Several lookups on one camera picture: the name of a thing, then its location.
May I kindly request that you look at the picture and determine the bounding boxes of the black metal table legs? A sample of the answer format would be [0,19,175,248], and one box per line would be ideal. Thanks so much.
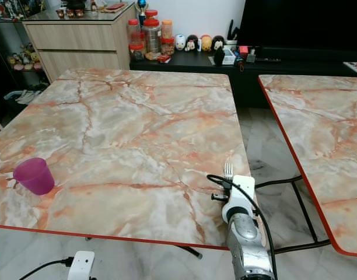
[254,174,332,255]
[85,233,204,259]

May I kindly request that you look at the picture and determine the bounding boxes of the black TV console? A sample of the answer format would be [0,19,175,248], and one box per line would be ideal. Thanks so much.
[131,48,357,109]

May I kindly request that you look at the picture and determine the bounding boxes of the white box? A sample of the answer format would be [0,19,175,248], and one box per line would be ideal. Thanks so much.
[223,48,237,65]

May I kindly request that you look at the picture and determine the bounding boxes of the yellow doll figurine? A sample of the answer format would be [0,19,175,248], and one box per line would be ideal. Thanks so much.
[200,35,213,52]

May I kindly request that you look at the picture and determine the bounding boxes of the black-haired doll figurine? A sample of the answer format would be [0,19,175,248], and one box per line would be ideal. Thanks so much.
[212,35,225,51]

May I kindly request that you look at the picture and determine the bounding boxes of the small red-lidded jar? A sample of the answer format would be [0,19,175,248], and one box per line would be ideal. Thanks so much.
[160,38,175,56]
[129,43,144,61]

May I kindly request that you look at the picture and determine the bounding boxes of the purple plastic cup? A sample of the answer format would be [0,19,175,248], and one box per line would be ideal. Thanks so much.
[13,157,55,195]

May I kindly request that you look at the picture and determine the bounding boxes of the black forked ornament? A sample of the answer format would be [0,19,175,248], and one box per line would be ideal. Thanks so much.
[227,19,240,42]

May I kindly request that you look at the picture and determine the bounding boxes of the large red-lidded jar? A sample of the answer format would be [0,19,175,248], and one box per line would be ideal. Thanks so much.
[143,19,163,55]

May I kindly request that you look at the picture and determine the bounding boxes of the orange snack jar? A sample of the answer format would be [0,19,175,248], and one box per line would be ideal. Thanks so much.
[162,19,173,39]

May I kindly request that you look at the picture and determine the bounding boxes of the white bundle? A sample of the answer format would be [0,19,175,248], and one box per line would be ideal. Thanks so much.
[6,89,40,106]

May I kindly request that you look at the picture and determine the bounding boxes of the tall red-lidded plastic jar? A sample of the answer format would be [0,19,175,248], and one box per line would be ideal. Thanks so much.
[127,19,139,45]

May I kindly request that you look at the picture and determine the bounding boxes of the black television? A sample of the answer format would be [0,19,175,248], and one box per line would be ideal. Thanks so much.
[237,0,357,48]

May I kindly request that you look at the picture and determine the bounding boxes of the blue trophy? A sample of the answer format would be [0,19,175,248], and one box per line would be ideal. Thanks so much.
[136,0,149,27]

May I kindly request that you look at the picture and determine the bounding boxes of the light wooden drawer cabinet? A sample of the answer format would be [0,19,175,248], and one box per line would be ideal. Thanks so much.
[22,5,137,82]

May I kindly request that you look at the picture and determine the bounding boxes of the dark teapot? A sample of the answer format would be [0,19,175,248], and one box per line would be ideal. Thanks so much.
[65,0,86,15]

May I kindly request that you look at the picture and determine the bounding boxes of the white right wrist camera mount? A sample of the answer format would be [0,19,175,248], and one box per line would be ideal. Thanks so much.
[222,175,257,221]

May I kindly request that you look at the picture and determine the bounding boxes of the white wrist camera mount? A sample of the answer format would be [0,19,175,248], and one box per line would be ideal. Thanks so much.
[222,175,257,221]
[69,251,96,280]

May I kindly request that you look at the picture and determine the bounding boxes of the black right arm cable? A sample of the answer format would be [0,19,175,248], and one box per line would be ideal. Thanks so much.
[206,174,278,257]

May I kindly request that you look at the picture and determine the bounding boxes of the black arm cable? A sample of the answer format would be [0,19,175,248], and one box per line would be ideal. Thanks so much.
[206,174,278,257]
[18,257,75,280]

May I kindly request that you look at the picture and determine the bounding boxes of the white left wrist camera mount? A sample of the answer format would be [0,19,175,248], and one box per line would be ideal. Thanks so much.
[69,251,96,280]

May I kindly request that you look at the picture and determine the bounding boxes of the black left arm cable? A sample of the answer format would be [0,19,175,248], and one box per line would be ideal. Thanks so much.
[18,257,75,280]

